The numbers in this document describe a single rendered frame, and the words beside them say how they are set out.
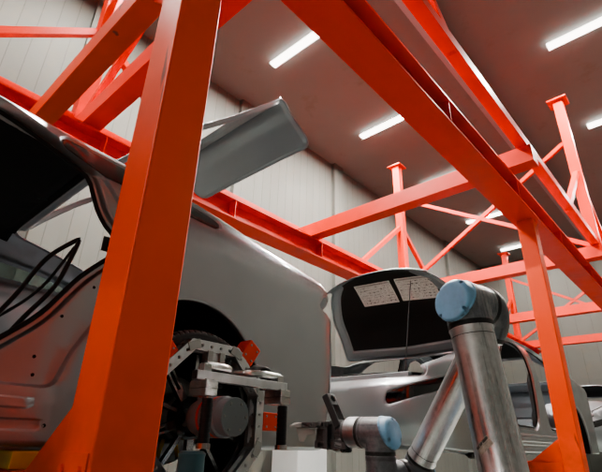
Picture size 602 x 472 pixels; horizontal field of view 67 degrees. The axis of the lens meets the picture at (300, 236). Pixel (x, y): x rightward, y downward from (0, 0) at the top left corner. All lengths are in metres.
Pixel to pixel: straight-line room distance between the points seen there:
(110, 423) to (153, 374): 0.15
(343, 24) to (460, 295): 1.99
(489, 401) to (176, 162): 1.07
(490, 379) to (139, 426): 0.85
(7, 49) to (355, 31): 4.83
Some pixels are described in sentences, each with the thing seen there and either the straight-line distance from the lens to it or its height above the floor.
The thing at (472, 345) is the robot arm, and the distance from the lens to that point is 1.24.
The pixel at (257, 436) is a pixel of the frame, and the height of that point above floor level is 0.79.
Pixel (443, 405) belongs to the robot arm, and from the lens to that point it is 1.47.
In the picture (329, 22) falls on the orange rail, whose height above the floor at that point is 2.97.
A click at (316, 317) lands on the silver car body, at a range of 2.54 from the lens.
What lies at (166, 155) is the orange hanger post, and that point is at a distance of 1.43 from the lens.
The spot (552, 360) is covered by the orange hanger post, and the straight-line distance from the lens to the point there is 4.90.
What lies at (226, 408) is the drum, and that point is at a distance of 1.67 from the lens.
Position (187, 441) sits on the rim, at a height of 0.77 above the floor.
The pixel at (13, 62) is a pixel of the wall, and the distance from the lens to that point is 6.75.
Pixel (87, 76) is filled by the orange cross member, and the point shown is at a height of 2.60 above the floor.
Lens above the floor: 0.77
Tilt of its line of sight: 25 degrees up
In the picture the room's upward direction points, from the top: 2 degrees clockwise
